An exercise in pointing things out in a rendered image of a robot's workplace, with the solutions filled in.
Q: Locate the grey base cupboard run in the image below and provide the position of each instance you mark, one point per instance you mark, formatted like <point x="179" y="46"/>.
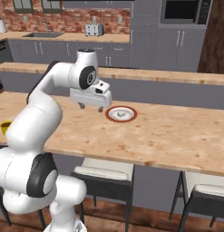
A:
<point x="71" y="53"/>

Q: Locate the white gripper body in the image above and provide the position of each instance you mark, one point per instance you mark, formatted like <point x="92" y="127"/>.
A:
<point x="89" y="98"/>

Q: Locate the yellow cup of hot chocolate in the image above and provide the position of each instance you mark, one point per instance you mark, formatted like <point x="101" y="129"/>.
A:
<point x="5" y="127"/>

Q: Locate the black microwave oven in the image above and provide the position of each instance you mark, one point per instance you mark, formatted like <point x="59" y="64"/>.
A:
<point x="186" y="11"/>

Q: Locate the red-rimmed white plate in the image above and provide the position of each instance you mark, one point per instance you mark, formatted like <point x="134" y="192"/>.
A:
<point x="121" y="114"/>

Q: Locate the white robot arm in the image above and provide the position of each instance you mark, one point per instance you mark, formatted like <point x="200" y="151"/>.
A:
<point x="34" y="120"/>

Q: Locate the white paper towel roll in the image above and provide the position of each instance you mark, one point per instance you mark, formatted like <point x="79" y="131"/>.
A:
<point x="1" y="25"/>

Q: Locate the silver toaster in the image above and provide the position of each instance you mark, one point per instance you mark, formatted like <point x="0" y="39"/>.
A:
<point x="94" y="29"/>

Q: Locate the dark framed window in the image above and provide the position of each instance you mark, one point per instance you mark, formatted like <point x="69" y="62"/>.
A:
<point x="22" y="6"/>
<point x="51" y="6"/>

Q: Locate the dark stool with white cushion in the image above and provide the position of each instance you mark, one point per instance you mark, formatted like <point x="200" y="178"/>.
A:
<point x="107" y="178"/>
<point x="204" y="196"/>

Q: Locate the grey sink with tap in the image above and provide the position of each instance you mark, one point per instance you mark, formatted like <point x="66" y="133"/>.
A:
<point x="43" y="33"/>

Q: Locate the dark dishwasher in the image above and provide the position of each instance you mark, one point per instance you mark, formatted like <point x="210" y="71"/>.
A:
<point x="2" y="53"/>

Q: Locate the grey tall cupboard run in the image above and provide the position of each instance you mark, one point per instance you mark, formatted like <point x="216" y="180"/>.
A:
<point x="167" y="42"/>

